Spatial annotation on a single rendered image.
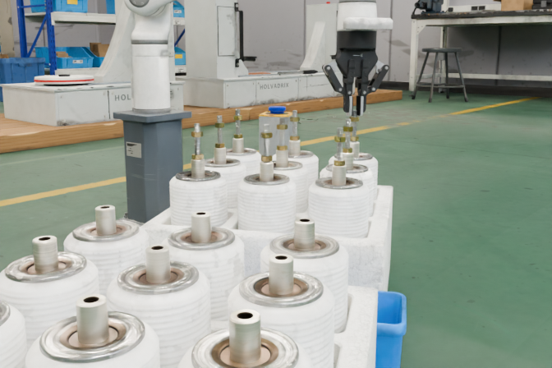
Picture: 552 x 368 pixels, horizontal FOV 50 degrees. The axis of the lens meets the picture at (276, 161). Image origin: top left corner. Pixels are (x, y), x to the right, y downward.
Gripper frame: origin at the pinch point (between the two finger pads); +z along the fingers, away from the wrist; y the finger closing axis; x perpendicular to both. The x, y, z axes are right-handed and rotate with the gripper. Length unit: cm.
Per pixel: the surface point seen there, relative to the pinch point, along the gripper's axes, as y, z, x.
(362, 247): 8.7, 17.8, 30.5
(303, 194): 12.4, 14.8, 9.5
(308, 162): 9.0, 10.9, -0.4
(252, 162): 19.2, 11.6, -5.5
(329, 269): 21, 11, 54
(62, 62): 125, 4, -497
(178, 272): 36, 10, 55
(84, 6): 104, -49, -517
